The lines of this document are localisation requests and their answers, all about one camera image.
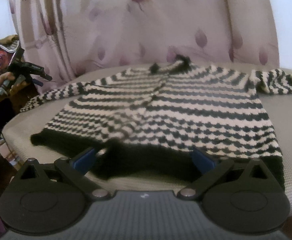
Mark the pink floral curtain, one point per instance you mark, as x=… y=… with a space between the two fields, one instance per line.
x=73 y=37

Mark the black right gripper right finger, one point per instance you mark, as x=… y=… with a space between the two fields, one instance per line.
x=239 y=196

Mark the pile of colourful clothes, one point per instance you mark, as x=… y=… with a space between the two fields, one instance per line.
x=8 y=47

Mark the beige woven mattress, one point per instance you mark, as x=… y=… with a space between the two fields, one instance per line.
x=18 y=131

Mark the black white striped knit sweater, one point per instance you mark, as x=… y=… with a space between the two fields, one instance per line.
x=154 y=118

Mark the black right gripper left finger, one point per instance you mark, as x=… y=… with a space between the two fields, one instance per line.
x=49 y=198

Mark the person's left hand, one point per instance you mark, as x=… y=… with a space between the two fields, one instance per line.
x=8 y=76

